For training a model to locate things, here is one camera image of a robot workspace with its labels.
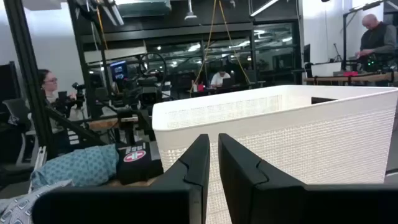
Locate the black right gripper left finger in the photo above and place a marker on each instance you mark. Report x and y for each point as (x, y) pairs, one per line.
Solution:
(174, 202)

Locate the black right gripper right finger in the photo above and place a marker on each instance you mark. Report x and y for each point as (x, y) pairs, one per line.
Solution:
(280, 202)

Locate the grey patterned cloth bundle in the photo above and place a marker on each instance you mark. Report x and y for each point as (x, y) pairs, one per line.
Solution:
(18, 208)

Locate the blue lit monitor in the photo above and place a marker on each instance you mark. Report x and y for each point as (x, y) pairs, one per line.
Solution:
(118, 70)

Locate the black first aid kit pouch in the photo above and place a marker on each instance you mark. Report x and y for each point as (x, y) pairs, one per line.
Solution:
(136, 165)

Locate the wooden background workbench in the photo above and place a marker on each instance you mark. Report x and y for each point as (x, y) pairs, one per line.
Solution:
(102, 123)

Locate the white perforated plastic basket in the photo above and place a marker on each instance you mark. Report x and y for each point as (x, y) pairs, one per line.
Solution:
(311, 143)

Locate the person seated at laptop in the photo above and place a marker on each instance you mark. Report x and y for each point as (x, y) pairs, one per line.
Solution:
(219, 78)

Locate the teal patterned cloth bundle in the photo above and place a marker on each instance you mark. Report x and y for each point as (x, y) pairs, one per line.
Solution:
(77, 166)

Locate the grey office chair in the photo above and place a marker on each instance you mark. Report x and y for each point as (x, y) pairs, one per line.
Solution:
(17, 118)

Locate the wooden bench with red item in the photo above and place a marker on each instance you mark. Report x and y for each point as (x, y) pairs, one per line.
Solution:
(351, 77)

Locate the person standing at bench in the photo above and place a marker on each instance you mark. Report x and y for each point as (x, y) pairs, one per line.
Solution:
(377, 37)

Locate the black aluminium table frame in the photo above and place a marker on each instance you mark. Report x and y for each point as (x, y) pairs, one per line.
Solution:
(28, 77)

